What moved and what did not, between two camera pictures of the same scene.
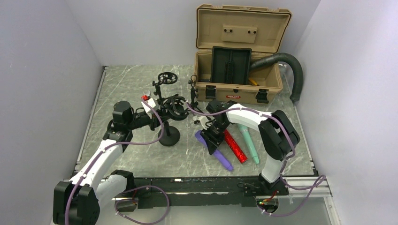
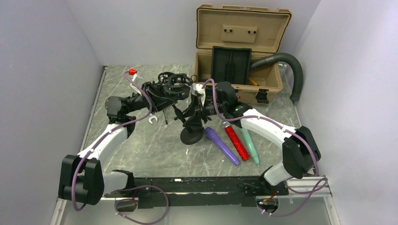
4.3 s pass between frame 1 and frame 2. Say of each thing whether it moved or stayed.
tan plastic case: stayed
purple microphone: moved
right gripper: moved
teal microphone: stayed
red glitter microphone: moved
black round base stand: moved
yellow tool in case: stayed
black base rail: stayed
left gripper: moved
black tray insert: stayed
